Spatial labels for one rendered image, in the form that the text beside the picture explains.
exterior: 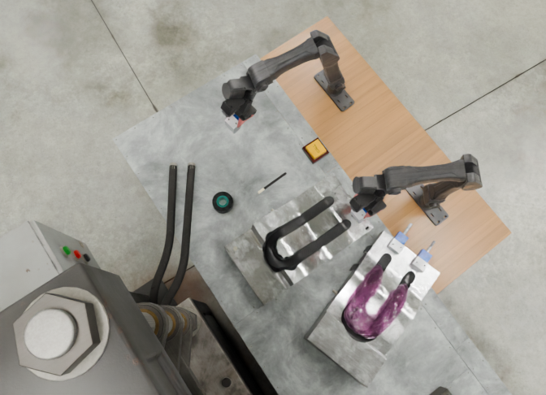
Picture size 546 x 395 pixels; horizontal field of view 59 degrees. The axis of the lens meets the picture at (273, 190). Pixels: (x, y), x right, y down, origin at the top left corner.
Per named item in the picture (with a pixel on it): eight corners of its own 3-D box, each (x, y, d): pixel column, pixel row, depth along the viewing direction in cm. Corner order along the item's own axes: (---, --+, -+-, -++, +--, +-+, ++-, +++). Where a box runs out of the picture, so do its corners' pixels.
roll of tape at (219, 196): (218, 216, 188) (217, 214, 185) (209, 198, 190) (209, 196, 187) (236, 208, 190) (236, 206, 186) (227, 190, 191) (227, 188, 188)
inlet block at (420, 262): (426, 238, 187) (431, 236, 182) (437, 246, 187) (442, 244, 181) (408, 265, 184) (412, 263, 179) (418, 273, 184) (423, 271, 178)
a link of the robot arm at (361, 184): (353, 201, 161) (370, 191, 150) (351, 175, 163) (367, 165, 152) (384, 201, 164) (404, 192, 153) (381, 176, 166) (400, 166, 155)
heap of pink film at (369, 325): (374, 259, 181) (379, 257, 174) (413, 289, 179) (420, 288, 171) (333, 316, 175) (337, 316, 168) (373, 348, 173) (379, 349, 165)
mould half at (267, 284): (329, 178, 194) (335, 168, 181) (368, 231, 190) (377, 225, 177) (224, 249, 185) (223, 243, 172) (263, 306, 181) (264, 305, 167)
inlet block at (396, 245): (403, 221, 189) (408, 218, 183) (413, 228, 188) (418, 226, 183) (384, 247, 186) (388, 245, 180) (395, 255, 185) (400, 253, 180)
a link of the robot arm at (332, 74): (331, 91, 196) (320, 59, 164) (324, 77, 197) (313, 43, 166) (345, 84, 195) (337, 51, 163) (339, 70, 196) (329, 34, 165)
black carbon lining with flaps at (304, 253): (328, 194, 186) (332, 188, 176) (353, 228, 183) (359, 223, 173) (253, 245, 179) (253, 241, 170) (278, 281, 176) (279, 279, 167)
